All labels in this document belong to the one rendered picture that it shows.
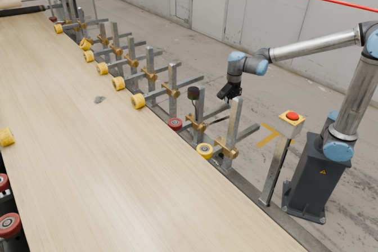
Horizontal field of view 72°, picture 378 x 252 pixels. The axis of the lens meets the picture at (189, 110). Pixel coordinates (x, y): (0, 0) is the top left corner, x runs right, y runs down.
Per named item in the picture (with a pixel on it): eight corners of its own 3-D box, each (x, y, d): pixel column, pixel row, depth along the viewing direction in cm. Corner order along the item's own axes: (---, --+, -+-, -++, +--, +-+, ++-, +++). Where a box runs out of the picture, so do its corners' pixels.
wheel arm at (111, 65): (160, 52, 209) (160, 48, 207) (162, 54, 207) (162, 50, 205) (100, 69, 183) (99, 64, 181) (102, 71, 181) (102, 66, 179)
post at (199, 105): (196, 149, 164) (201, 83, 136) (200, 152, 162) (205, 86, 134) (192, 152, 163) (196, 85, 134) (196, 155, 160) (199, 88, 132)
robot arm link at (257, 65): (270, 56, 147) (248, 52, 151) (266, 64, 138) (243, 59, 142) (267, 71, 152) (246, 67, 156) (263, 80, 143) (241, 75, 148)
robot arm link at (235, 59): (243, 58, 142) (226, 54, 145) (241, 78, 149) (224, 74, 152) (248, 52, 148) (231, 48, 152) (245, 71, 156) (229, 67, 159)
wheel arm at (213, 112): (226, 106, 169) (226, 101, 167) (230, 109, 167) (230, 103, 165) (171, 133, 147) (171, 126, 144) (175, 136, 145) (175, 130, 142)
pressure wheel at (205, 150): (195, 157, 135) (196, 141, 129) (211, 158, 135) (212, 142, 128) (194, 169, 129) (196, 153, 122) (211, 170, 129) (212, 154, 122)
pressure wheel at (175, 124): (176, 130, 153) (176, 115, 146) (184, 138, 148) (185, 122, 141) (165, 136, 148) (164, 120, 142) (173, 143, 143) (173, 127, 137)
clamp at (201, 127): (191, 119, 158) (192, 112, 155) (206, 130, 149) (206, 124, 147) (184, 122, 155) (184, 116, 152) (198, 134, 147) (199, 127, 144)
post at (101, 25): (111, 73, 242) (102, 21, 214) (112, 74, 240) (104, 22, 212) (107, 74, 241) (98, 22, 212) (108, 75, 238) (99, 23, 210)
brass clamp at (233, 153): (220, 142, 143) (221, 135, 140) (239, 156, 134) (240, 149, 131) (212, 146, 140) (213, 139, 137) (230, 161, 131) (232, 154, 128)
